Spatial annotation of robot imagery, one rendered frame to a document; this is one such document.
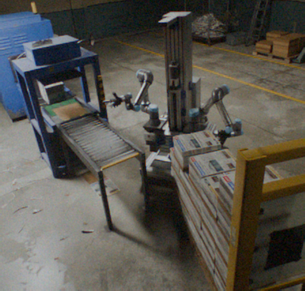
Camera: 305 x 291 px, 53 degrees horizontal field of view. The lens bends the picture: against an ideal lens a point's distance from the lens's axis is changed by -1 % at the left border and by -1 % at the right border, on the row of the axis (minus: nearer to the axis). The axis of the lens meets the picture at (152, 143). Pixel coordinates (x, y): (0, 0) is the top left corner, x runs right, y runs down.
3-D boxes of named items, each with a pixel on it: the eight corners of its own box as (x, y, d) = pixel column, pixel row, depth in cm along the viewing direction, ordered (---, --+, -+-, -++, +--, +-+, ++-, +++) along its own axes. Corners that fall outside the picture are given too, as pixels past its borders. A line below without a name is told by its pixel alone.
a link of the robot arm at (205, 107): (191, 112, 361) (217, 84, 317) (199, 108, 369) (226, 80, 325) (197, 120, 359) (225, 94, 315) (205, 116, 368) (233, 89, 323)
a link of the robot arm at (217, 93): (212, 88, 309) (233, 133, 313) (219, 86, 315) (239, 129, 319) (205, 93, 319) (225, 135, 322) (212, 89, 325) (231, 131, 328)
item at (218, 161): (227, 149, 272) (227, 148, 271) (244, 167, 248) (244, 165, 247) (188, 158, 265) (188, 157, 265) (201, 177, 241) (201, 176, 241)
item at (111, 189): (120, 191, 400) (120, 190, 400) (101, 200, 388) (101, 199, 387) (108, 177, 428) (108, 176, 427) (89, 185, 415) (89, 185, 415)
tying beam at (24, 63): (99, 61, 402) (97, 54, 396) (26, 80, 360) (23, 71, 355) (79, 52, 452) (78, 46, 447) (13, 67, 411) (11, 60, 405)
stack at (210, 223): (203, 200, 374) (203, 140, 332) (252, 281, 276) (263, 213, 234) (172, 206, 368) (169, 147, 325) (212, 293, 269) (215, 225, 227)
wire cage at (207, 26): (227, 42, 1020) (229, -15, 933) (207, 47, 984) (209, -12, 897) (202, 37, 1110) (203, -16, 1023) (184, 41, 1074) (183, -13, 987)
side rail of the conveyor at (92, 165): (103, 179, 311) (102, 170, 304) (99, 182, 308) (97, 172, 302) (60, 131, 410) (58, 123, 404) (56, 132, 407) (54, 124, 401)
